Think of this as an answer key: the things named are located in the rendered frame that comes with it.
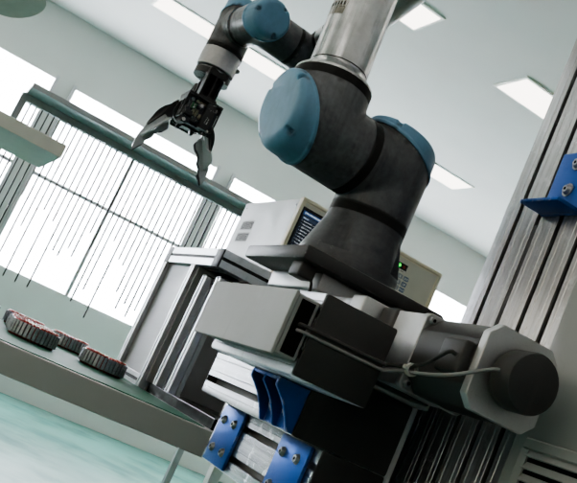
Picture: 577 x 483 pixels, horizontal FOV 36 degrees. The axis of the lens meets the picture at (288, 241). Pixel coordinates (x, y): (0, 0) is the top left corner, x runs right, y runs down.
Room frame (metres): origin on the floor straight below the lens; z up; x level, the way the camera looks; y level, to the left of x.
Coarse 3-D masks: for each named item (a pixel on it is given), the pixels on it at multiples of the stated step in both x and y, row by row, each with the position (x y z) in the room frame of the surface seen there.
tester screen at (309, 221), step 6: (306, 216) 2.12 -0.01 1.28; (312, 216) 2.12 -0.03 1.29; (300, 222) 2.11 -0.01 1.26; (306, 222) 2.12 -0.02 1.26; (312, 222) 2.12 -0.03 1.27; (300, 228) 2.12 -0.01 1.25; (306, 228) 2.12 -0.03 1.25; (312, 228) 2.13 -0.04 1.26; (294, 234) 2.11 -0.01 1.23; (300, 234) 2.12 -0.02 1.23; (306, 234) 2.12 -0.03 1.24; (294, 240) 2.12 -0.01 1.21; (300, 240) 2.12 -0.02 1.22
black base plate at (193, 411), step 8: (152, 384) 2.15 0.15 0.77; (152, 392) 2.13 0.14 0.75; (160, 392) 2.08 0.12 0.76; (168, 400) 2.01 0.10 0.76; (176, 400) 1.97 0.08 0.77; (184, 400) 2.02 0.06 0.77; (176, 408) 1.94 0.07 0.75; (184, 408) 1.90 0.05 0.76; (192, 408) 1.87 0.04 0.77; (200, 408) 1.94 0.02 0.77; (208, 408) 2.19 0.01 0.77; (192, 416) 1.85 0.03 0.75; (200, 416) 1.81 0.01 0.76; (208, 416) 1.77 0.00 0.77; (216, 416) 1.90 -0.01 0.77; (208, 424) 1.76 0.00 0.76; (216, 424) 1.74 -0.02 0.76
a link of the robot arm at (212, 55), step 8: (208, 48) 1.61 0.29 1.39; (216, 48) 1.60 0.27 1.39; (200, 56) 1.62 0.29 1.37; (208, 56) 1.61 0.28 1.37; (216, 56) 1.60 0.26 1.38; (224, 56) 1.60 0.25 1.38; (232, 56) 1.61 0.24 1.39; (208, 64) 1.61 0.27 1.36; (216, 64) 1.60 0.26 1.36; (224, 64) 1.61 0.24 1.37; (232, 64) 1.62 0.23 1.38; (224, 72) 1.61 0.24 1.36; (232, 72) 1.62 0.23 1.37
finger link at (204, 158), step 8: (200, 144) 1.66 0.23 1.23; (208, 144) 1.67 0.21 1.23; (200, 152) 1.67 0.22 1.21; (208, 152) 1.64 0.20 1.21; (200, 160) 1.67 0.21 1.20; (208, 160) 1.64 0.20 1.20; (200, 168) 1.67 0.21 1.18; (208, 168) 1.67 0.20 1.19; (200, 176) 1.67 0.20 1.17; (200, 184) 1.67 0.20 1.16
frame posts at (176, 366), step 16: (208, 288) 2.13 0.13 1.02; (192, 304) 2.12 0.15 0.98; (192, 320) 2.13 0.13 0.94; (176, 336) 2.12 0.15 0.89; (192, 336) 2.03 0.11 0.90; (176, 352) 2.13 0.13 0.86; (192, 352) 2.03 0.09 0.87; (160, 368) 2.13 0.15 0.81; (176, 368) 2.04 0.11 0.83; (192, 368) 2.03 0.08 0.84; (160, 384) 2.12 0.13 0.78; (176, 384) 2.03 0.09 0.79
